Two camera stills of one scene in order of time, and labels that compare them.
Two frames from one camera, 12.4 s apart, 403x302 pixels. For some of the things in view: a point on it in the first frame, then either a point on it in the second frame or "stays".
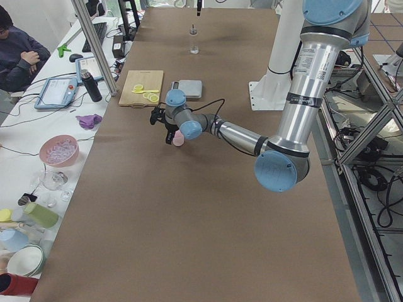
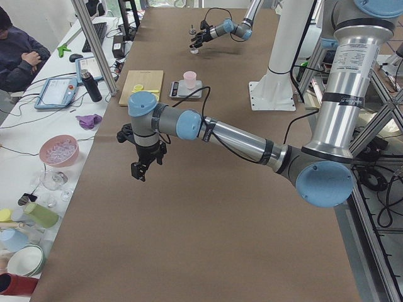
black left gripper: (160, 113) -> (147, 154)
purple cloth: (88, 122) stays
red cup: (11, 284) stays
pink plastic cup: (178, 139) -> (190, 77)
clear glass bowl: (54, 180) stays
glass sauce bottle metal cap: (194, 48) stays
